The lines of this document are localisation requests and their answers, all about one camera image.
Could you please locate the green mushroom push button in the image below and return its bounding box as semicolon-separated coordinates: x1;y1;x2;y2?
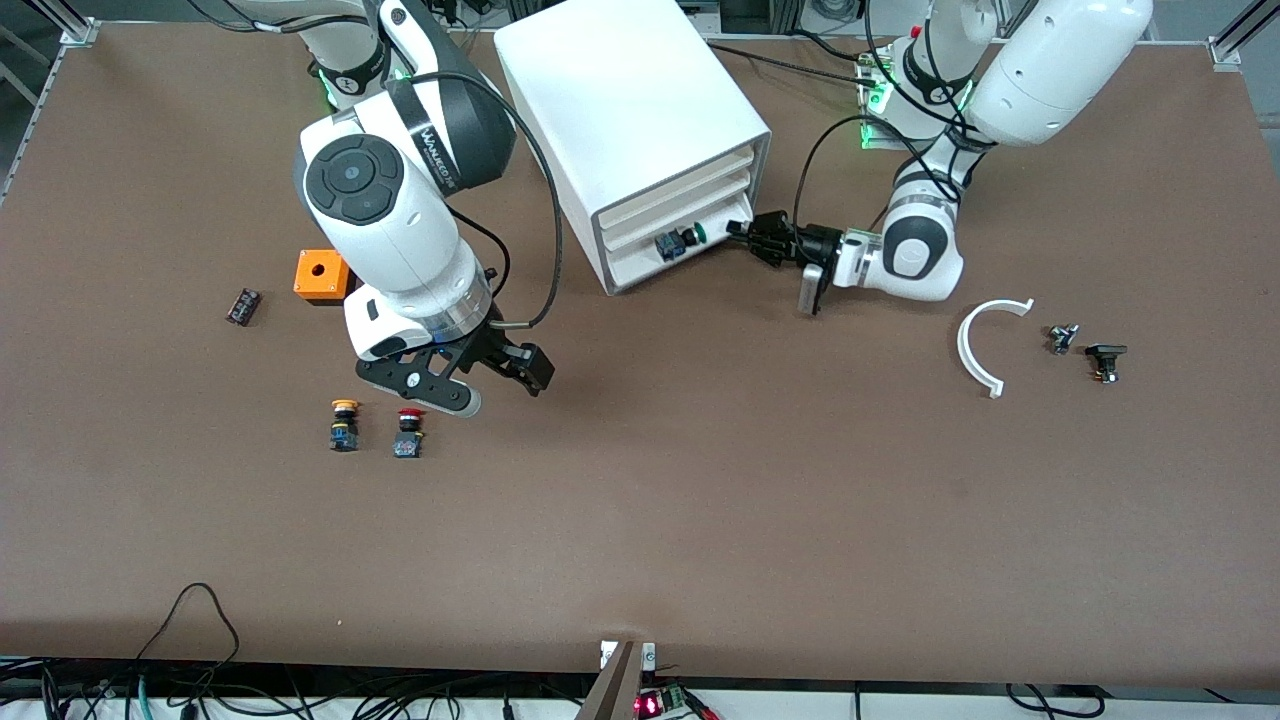
655;225;706;263

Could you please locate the red mushroom push button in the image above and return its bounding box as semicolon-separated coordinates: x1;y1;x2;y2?
392;407;427;460

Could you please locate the black push button part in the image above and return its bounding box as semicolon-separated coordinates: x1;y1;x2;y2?
1085;343;1129;385

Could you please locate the white curved plastic piece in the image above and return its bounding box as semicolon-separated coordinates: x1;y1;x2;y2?
957;298;1035;400

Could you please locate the grey support beam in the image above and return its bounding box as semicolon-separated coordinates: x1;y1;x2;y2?
575;640;646;720

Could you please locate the circuit board with red light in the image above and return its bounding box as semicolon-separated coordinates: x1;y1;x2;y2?
635;685;693;720

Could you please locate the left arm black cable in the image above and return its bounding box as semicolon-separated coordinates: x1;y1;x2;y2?
790;0;1001;236

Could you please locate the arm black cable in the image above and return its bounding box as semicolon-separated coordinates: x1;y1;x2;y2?
395;70;566;331
790;0;1001;236

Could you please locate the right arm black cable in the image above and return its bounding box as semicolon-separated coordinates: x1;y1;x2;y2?
395;70;566;331

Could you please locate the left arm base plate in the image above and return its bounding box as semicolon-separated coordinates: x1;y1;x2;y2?
855;50;906;151

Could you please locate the thin black cable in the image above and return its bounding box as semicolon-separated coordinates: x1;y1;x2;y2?
700;40;881;89

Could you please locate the orange button enclosure box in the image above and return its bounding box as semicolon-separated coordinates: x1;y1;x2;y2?
293;249;351;307

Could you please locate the black looped cable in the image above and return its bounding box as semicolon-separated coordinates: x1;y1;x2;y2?
135;582;242;667

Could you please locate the tangled cable bundle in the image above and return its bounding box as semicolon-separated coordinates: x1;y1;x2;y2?
0;655;601;720

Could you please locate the aluminium frame profile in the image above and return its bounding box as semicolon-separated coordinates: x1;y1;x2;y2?
20;0;101;46
1205;0;1280;66

